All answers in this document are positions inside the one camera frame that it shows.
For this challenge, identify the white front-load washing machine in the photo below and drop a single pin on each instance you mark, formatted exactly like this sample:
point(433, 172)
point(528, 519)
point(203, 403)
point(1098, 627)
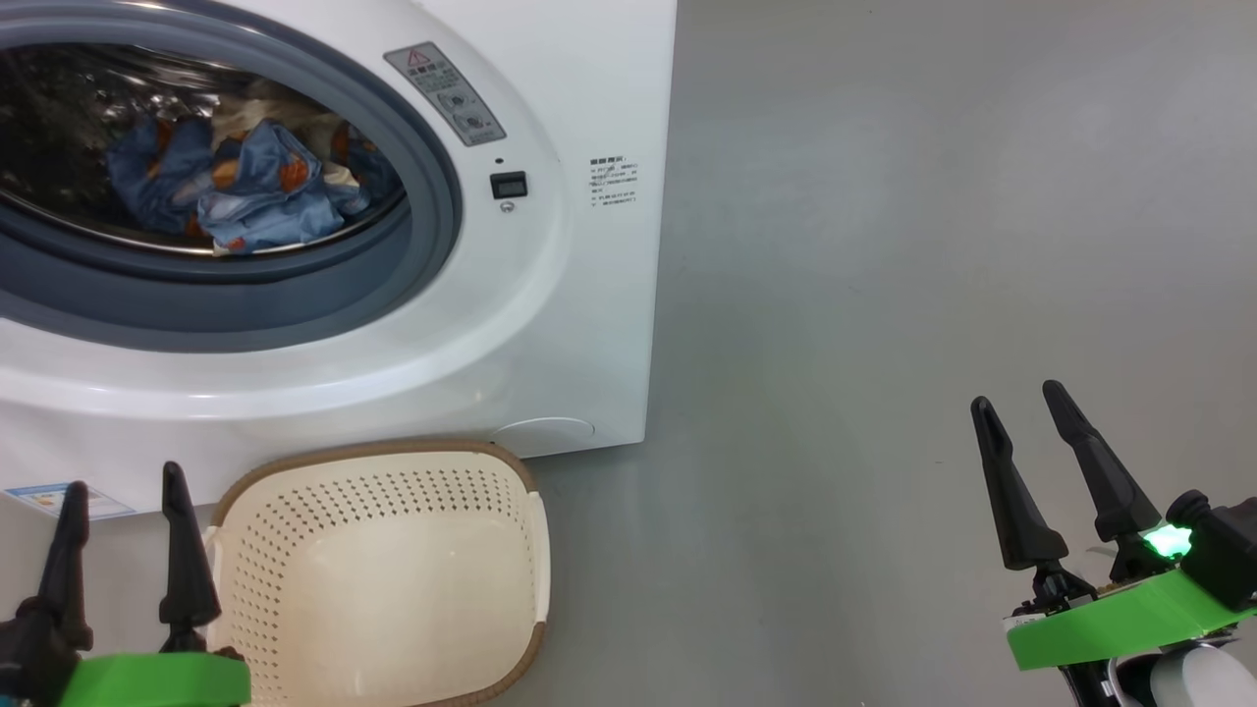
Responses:
point(589, 344)

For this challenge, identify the grey warning sticker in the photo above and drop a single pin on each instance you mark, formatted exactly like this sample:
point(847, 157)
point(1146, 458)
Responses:
point(447, 93)

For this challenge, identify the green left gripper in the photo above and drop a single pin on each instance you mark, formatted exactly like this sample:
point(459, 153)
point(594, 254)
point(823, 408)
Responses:
point(157, 679)

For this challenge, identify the stainless steel washing machine drum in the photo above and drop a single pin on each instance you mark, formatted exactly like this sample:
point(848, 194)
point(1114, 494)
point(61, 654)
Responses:
point(59, 98)

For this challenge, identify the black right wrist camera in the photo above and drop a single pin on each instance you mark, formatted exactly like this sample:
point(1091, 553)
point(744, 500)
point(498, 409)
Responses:
point(1228, 550)

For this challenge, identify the blue printed garment pale lining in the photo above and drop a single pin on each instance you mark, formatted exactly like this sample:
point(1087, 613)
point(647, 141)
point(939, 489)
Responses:
point(255, 211)

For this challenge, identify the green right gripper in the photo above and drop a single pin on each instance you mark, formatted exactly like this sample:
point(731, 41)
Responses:
point(1110, 624)

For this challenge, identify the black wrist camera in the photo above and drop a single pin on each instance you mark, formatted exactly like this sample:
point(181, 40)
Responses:
point(1228, 550)
point(25, 668)

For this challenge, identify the grey rubber door gasket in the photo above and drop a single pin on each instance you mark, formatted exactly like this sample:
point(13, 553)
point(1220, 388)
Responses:
point(412, 255)

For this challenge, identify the black square door latch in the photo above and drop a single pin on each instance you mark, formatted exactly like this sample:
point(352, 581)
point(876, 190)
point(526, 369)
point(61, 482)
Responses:
point(509, 186)

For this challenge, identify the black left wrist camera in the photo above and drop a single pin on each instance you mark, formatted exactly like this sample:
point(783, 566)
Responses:
point(25, 668)

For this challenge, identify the round white filter cover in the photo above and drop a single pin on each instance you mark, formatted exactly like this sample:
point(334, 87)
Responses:
point(542, 437)

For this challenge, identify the small printed text sticker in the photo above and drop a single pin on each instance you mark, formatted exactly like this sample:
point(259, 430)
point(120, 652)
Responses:
point(615, 182)

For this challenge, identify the blue energy label sticker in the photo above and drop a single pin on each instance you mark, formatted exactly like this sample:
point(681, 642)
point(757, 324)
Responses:
point(108, 503)

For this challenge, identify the cream laundry basket brown rim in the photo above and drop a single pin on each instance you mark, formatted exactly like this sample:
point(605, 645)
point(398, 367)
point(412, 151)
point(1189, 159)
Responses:
point(393, 589)

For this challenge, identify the blue printed garment cream lining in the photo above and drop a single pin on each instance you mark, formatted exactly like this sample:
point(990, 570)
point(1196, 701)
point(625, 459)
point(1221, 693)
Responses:
point(265, 108)

